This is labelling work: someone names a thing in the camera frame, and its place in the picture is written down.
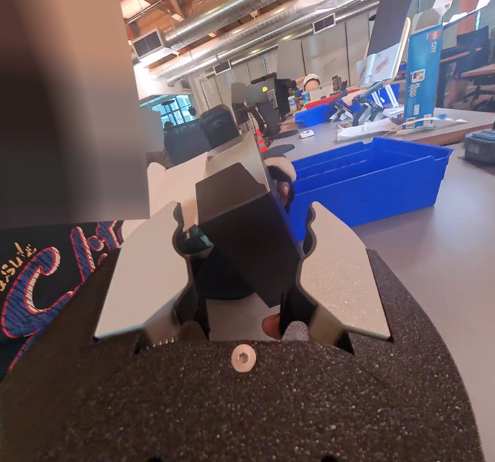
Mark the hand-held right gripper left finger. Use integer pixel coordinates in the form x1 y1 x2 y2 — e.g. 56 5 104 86
94 201 211 347

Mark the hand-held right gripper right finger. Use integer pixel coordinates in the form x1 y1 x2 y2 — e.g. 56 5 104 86
278 202 391 345

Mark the blue plastic bin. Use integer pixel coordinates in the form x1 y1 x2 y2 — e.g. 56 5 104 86
288 137 454 238

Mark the black rectangular block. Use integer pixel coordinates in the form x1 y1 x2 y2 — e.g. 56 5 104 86
147 134 303 308

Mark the tall blue lego box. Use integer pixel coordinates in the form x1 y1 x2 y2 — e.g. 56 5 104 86
402 21 443 130

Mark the person's right hand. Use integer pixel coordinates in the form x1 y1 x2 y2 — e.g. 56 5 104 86
261 312 282 340

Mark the person's black lettered jersey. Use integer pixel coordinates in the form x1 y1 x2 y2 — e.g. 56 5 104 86
0 220 124 377

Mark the blue parts tray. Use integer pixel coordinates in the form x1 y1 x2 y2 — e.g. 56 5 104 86
295 104 338 125

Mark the white ceiling vent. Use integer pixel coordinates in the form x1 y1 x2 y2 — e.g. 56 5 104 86
131 28 164 59

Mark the spare hand-held gripper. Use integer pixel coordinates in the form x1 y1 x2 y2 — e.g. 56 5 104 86
350 81 405 126
332 91 355 123

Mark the crumpled white paper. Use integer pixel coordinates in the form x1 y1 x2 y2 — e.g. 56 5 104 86
336 119 403 142

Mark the black battery charger case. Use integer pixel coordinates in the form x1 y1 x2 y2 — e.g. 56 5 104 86
462 130 495 165

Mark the black photo flag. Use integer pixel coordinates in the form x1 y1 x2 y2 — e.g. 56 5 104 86
365 0 423 57

